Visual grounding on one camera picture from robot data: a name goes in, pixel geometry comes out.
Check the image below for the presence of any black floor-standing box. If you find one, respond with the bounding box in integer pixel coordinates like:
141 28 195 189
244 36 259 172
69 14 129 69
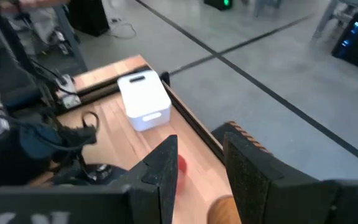
67 0 111 37

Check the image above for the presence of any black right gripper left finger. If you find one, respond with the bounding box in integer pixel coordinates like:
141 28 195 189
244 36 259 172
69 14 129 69
126 134 179 224

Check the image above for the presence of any grey metal table leg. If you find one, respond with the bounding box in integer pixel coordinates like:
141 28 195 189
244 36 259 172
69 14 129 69
310 0 341 43

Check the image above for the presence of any white storage bin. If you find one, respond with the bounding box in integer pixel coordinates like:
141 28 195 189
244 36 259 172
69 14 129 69
117 70 172 133

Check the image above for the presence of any silver arm base bracket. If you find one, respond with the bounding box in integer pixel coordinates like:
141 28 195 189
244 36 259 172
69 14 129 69
53 74 83 110

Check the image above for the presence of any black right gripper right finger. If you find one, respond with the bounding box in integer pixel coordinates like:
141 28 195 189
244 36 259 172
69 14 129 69
223 131 338 224

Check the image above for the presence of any black device with green light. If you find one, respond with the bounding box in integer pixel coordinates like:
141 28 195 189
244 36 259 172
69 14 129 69
203 0 233 11

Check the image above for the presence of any dark floor cable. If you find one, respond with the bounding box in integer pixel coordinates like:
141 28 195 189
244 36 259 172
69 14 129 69
108 17 137 40

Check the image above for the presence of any orange cup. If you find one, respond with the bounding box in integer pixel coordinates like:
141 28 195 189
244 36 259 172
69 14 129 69
176 154 188 195

